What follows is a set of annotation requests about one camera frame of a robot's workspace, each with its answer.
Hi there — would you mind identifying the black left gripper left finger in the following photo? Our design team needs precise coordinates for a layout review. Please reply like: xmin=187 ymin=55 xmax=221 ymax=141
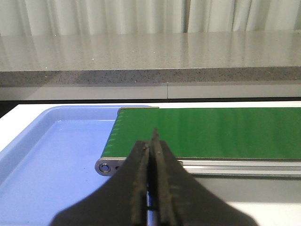
xmin=50 ymin=141 xmax=149 ymax=226

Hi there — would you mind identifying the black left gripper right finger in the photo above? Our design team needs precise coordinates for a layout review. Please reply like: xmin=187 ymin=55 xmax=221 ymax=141
xmin=149 ymin=129 xmax=257 ymax=226

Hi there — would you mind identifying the green conveyor belt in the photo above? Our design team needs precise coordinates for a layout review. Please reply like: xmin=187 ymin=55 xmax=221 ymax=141
xmin=102 ymin=107 xmax=301 ymax=160

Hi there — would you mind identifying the blue plastic tray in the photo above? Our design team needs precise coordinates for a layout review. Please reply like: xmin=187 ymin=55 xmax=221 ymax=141
xmin=0 ymin=105 xmax=153 ymax=226

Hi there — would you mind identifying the grey stone counter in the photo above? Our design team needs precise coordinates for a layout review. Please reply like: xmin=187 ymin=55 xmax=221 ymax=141
xmin=0 ymin=31 xmax=301 ymax=101

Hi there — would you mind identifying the white curtain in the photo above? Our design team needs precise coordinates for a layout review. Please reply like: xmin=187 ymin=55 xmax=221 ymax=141
xmin=0 ymin=0 xmax=301 ymax=36

